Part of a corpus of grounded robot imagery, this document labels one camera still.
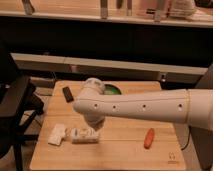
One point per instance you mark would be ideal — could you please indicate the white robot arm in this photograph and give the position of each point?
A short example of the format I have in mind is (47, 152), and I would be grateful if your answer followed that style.
(165, 106)

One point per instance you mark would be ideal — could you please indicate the green bowl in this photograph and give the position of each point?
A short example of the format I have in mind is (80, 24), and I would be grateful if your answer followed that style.
(111, 90)

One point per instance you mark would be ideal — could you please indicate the black rectangular bar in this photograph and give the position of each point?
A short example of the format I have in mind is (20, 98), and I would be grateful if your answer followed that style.
(67, 94)

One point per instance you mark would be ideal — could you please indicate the white sponge block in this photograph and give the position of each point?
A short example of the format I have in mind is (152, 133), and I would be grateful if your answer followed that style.
(57, 134)

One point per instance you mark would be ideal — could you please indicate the orange carrot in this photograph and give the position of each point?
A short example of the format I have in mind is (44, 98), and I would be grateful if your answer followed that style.
(149, 138)

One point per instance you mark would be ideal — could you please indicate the black chair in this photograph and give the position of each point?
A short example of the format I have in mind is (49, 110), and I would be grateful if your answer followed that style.
(18, 108)

